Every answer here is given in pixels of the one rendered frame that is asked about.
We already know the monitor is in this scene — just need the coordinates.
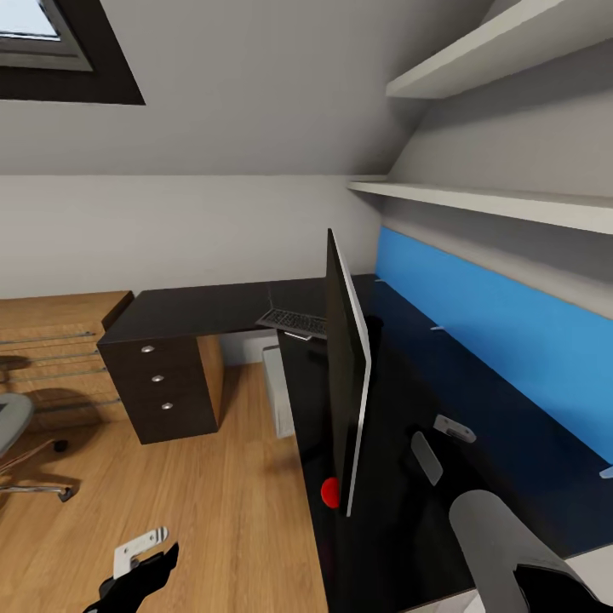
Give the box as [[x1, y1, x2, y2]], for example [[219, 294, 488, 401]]
[[301, 229, 384, 517]]

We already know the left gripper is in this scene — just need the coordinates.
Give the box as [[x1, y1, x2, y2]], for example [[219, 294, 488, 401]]
[[99, 542, 179, 613]]

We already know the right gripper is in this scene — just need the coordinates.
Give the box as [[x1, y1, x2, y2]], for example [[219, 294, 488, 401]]
[[406, 424, 426, 443]]

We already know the keyboard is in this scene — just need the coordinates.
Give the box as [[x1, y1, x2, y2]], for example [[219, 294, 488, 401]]
[[257, 308, 327, 340]]

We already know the swivel chair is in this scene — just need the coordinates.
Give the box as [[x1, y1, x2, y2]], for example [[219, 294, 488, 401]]
[[0, 392, 72, 501]]

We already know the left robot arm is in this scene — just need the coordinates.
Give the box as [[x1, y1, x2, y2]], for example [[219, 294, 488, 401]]
[[84, 527, 179, 613]]

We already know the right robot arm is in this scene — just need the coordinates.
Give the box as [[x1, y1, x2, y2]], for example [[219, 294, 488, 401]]
[[406, 415, 613, 613]]

